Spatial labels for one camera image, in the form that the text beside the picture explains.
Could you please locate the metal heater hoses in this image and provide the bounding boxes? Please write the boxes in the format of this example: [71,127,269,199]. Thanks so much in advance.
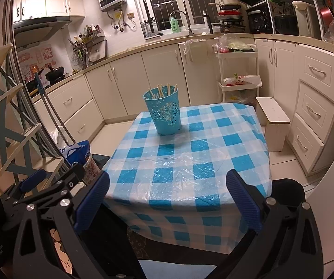
[107,6,137,32]

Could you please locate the metal sliding door frame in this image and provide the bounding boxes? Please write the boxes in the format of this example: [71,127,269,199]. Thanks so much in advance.
[7,0,77,166]

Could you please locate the hanging clear plastic bag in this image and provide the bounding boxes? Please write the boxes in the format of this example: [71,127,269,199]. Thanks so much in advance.
[184,38,207,62]

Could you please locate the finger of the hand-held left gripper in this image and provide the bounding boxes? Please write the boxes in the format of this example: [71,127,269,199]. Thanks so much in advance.
[0,169,47,207]
[14,163,87,210]

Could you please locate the person's dark trousers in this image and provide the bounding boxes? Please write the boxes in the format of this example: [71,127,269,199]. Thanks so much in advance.
[77,179,305,279]

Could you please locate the red pot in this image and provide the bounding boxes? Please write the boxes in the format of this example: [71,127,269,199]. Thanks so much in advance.
[320,6,334,25]

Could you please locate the blue shopping bag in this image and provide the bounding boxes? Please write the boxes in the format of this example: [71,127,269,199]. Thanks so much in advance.
[59,141,90,166]

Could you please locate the translucent white plastic bag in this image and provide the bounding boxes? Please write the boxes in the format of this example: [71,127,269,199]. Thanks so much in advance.
[51,128,66,149]

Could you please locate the blue handled mop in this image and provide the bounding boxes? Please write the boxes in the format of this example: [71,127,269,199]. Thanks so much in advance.
[33,67,71,149]

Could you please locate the black countertop oven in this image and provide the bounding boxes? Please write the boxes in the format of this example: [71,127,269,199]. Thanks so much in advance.
[247,6,274,34]

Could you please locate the red paper wall stickers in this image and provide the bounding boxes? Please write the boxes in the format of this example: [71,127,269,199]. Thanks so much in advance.
[17,46,57,82]

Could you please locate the stack of pans and lids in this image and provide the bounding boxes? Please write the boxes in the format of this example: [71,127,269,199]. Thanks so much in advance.
[208,0,247,34]

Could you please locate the floral waste bin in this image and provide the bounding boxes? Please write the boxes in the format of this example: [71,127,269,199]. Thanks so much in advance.
[83,154,100,185]

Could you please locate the steel range hood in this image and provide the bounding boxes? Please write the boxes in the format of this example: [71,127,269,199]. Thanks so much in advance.
[13,16,71,48]

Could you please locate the dark floor mat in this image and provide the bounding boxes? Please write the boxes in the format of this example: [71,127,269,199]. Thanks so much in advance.
[91,153,112,170]

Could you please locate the cream kitchen base cabinets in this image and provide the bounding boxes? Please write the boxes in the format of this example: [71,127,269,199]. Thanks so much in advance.
[32,36,334,178]

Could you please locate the black utensil and spice rack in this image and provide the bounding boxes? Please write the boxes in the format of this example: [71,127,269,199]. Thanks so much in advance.
[70,25,107,67]

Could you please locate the white rolling cart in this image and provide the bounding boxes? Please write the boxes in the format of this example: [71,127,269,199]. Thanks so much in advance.
[213,43,262,105]

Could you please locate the chrome kitchen faucet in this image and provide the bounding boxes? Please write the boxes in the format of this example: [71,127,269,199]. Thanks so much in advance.
[169,10,194,37]

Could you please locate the blue perforated plastic basket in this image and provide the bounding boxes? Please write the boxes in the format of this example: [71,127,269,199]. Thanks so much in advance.
[143,87,181,136]

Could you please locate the red and white plastic bag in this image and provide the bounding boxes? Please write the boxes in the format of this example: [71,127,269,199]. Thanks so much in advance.
[224,74,263,87]

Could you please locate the black wok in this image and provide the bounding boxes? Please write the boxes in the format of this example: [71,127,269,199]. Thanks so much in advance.
[45,66,66,82]

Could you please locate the cream wall cabinets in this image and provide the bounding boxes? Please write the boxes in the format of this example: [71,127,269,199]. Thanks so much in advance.
[12,0,85,22]

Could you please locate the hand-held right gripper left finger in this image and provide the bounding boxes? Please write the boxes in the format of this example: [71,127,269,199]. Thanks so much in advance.
[12,171,111,279]

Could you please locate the bundle of wooden chopsticks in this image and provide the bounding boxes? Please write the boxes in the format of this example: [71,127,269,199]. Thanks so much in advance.
[148,84,178,98]

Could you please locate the bagged food on tray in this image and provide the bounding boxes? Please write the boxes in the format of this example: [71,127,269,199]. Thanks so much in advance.
[218,34,256,53]

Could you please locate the blue white checked tablecloth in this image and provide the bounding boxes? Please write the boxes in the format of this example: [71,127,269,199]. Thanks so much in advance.
[101,103,272,253]

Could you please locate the cream and grey shelf rack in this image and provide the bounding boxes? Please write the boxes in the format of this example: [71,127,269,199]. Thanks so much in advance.
[0,43,66,198]

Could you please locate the black toaster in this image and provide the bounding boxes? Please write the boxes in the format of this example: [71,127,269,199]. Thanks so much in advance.
[274,14,300,35]

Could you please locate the white wooden stool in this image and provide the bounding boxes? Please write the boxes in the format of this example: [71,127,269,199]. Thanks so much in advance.
[256,96,291,152]

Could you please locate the white electric thermos pot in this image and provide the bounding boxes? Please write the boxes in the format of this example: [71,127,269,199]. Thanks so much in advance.
[292,0,319,37]

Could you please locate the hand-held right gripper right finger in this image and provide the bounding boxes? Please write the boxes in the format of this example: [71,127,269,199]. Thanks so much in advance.
[226,169,324,279]

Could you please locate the black wire sill basket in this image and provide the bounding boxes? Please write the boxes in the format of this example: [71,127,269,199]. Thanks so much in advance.
[140,19,164,39]

